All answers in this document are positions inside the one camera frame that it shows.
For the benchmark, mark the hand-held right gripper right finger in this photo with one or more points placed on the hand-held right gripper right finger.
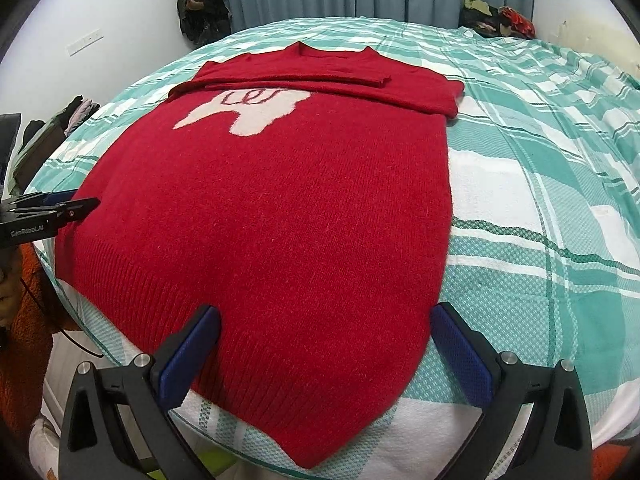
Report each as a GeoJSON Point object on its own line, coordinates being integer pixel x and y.
{"type": "Point", "coordinates": [462, 355]}

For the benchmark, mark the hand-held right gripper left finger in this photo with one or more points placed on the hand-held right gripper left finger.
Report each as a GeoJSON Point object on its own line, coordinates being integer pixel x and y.
{"type": "Point", "coordinates": [189, 355]}

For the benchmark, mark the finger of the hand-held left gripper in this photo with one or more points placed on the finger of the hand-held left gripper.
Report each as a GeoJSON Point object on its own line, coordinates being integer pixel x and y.
{"type": "Point", "coordinates": [55, 198]}
{"type": "Point", "coordinates": [80, 208]}

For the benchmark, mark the red sweater with white animal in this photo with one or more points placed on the red sweater with white animal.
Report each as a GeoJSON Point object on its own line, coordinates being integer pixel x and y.
{"type": "Point", "coordinates": [280, 220]}

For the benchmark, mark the mixed clothes pile beside bed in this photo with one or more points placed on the mixed clothes pile beside bed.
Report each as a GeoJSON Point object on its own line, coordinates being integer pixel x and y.
{"type": "Point", "coordinates": [55, 130]}

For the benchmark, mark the dark hanging clothes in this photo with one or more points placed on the dark hanging clothes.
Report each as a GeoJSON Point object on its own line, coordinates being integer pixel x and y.
{"type": "Point", "coordinates": [205, 5]}

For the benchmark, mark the colourful pile of clothes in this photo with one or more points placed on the colourful pile of clothes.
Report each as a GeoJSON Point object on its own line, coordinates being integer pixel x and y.
{"type": "Point", "coordinates": [495, 17]}

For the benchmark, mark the dark screen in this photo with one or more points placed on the dark screen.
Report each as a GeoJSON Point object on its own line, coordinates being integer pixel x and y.
{"type": "Point", "coordinates": [9, 150]}

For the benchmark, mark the green floor scrap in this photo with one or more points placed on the green floor scrap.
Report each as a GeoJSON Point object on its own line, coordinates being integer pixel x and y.
{"type": "Point", "coordinates": [212, 462]}

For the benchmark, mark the bed with green plaid sheet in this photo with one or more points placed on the bed with green plaid sheet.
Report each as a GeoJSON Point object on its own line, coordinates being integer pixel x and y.
{"type": "Point", "coordinates": [540, 170]}

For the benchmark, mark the cream headboard cushion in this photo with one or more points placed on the cream headboard cushion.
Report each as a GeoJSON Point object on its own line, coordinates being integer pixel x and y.
{"type": "Point", "coordinates": [605, 45]}

